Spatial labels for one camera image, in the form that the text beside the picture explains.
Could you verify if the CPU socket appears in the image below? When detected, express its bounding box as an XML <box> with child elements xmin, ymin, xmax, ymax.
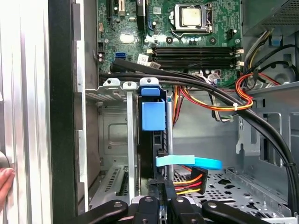
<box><xmin>168</xmin><ymin>2</ymin><xmax>215</xmax><ymax>40</ymax></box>

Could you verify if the blue flat data wire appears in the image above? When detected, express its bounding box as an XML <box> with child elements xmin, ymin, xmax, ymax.
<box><xmin>155</xmin><ymin>154</ymin><xmax>223</xmax><ymax>171</ymax></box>

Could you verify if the black expansion slot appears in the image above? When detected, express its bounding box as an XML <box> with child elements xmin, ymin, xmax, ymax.
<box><xmin>106</xmin><ymin>0</ymin><xmax>113</xmax><ymax>28</ymax></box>

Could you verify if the person hand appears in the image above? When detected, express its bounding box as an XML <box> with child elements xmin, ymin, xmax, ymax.
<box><xmin>0</xmin><ymin>167</ymin><xmax>16</xmax><ymax>212</ymax></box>

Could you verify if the green motherboard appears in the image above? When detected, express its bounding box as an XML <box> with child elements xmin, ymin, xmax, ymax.
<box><xmin>96</xmin><ymin>0</ymin><xmax>244</xmax><ymax>91</ymax></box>

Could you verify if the hard disk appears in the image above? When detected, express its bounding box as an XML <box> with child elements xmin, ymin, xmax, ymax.
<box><xmin>137</xmin><ymin>85</ymin><xmax>174</xmax><ymax>187</ymax></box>

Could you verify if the black RAM slot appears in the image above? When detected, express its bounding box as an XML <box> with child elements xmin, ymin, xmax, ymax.
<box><xmin>150</xmin><ymin>46</ymin><xmax>243</xmax><ymax>53</ymax></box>
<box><xmin>150</xmin><ymin>51</ymin><xmax>243</xmax><ymax>58</ymax></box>
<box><xmin>150</xmin><ymin>57</ymin><xmax>243</xmax><ymax>64</ymax></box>
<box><xmin>150</xmin><ymin>63</ymin><xmax>243</xmax><ymax>70</ymax></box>

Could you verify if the grey metal drive cage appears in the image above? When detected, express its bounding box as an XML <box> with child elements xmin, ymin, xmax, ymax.
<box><xmin>235</xmin><ymin>81</ymin><xmax>299</xmax><ymax>168</ymax></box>

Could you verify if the orange red wire bundle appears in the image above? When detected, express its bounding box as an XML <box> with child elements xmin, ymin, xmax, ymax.
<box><xmin>172</xmin><ymin>71</ymin><xmax>281</xmax><ymax>123</ymax></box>

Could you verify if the black open PC case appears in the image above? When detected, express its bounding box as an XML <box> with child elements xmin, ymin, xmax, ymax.
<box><xmin>48</xmin><ymin>0</ymin><xmax>299</xmax><ymax>224</ymax></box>

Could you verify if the black cable bundle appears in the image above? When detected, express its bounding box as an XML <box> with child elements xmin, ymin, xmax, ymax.
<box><xmin>99</xmin><ymin>57</ymin><xmax>299</xmax><ymax>224</ymax></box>

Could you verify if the silver CPU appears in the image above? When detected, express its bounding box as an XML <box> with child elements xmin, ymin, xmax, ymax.
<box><xmin>181</xmin><ymin>7</ymin><xmax>203</xmax><ymax>26</ymax></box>

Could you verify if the grey power supply unit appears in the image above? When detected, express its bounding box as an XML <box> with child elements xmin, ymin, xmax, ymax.
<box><xmin>242</xmin><ymin>0</ymin><xmax>299</xmax><ymax>35</ymax></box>

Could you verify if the metal disk bay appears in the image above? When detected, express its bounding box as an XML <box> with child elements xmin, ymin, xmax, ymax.
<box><xmin>85</xmin><ymin>77</ymin><xmax>175</xmax><ymax>203</ymax></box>

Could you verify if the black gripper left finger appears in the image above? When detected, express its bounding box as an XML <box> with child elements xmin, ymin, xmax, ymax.
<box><xmin>66</xmin><ymin>178</ymin><xmax>164</xmax><ymax>224</ymax></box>

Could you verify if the metal socket cover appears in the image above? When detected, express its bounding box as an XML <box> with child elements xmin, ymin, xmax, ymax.
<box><xmin>174</xmin><ymin>4</ymin><xmax>212</xmax><ymax>33</ymax></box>

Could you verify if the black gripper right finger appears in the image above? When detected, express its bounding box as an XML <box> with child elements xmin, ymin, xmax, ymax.
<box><xmin>163</xmin><ymin>179</ymin><xmax>271</xmax><ymax>224</ymax></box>

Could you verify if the coloured power wire black plug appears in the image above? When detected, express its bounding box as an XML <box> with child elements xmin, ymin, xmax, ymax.
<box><xmin>172</xmin><ymin>166</ymin><xmax>209</xmax><ymax>196</ymax></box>

